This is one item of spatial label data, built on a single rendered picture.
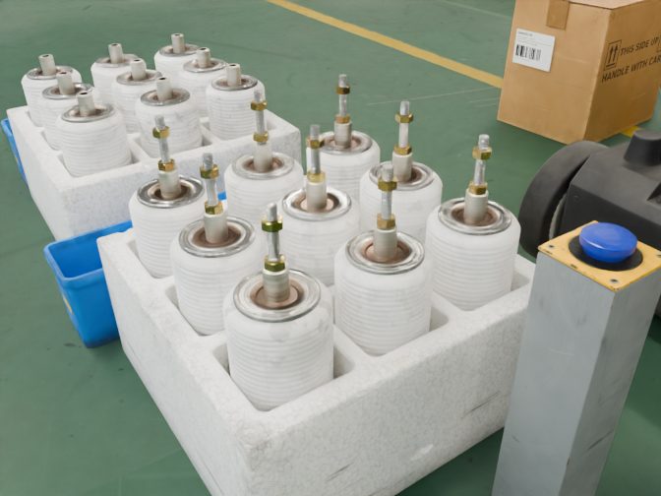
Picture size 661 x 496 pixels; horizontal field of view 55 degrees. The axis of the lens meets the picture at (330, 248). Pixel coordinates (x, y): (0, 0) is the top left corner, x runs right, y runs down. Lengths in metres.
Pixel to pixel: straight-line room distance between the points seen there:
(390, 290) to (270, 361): 0.13
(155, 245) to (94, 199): 0.27
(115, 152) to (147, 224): 0.29
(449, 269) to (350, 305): 0.12
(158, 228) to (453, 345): 0.33
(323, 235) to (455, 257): 0.14
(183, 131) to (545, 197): 0.55
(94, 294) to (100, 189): 0.17
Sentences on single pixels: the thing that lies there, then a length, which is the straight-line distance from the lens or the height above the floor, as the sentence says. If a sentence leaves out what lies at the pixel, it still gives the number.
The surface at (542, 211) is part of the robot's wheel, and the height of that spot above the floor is 0.13.
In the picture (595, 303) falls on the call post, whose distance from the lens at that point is 0.51.
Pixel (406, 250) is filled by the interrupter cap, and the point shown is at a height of 0.25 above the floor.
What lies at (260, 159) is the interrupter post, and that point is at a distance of 0.77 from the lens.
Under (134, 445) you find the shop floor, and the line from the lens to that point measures 0.80.
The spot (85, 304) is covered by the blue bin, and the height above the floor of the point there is 0.08.
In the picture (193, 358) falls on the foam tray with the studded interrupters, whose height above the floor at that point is 0.18.
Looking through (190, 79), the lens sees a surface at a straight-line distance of 1.15.
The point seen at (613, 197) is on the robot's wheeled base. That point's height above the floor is 0.18.
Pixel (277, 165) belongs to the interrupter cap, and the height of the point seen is 0.25.
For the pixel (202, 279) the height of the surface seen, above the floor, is 0.23.
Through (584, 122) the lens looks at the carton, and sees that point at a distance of 1.51.
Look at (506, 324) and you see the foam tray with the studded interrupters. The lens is 0.67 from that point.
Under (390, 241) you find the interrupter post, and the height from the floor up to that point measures 0.27.
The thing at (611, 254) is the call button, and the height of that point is 0.32.
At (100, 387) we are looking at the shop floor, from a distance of 0.88.
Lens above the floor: 0.58
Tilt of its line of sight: 32 degrees down
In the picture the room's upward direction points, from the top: 1 degrees counter-clockwise
